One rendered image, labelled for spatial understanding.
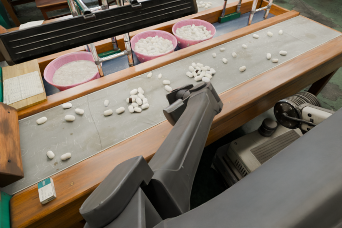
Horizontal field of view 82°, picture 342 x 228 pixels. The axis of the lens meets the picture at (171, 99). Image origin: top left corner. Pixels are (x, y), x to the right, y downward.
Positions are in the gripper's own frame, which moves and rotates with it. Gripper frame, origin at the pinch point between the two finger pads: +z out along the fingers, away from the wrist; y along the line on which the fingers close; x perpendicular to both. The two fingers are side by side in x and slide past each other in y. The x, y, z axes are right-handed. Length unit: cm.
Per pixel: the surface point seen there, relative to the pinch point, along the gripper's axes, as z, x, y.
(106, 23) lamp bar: -4.0, -29.7, 14.1
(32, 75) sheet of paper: 40, -27, 46
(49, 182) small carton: -3.8, 8.4, 46.1
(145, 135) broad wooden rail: -1.1, 9.0, 14.8
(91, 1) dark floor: 310, -148, -32
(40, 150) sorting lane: 12, 2, 49
